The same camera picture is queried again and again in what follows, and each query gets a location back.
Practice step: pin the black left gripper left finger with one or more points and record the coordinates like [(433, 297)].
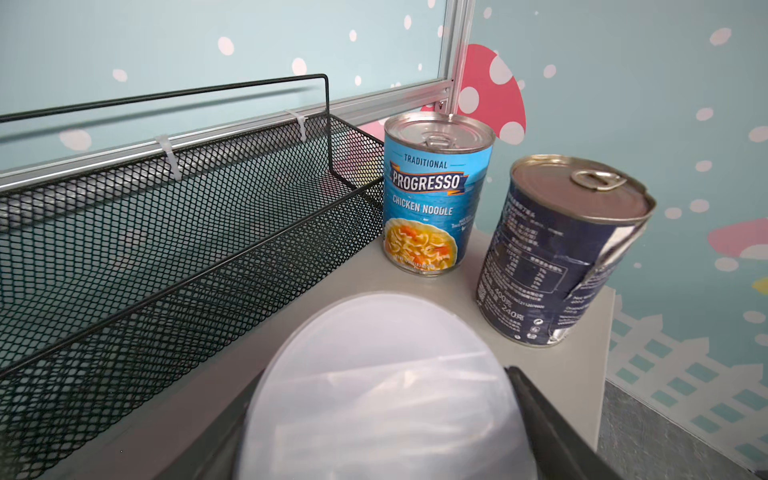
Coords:
[(212, 455)]

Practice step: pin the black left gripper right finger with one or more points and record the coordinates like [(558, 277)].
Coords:
[(559, 451)]

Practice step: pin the yellow can white lid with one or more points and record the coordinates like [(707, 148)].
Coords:
[(384, 386)]

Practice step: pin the dark navy label can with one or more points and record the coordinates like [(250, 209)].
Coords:
[(565, 225)]

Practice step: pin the blue Progresso soup can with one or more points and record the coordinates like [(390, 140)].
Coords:
[(435, 166)]

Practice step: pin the grey metal cabinet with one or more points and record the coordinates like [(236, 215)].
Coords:
[(570, 375)]

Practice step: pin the black mesh wire basket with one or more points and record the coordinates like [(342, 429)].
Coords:
[(124, 270)]

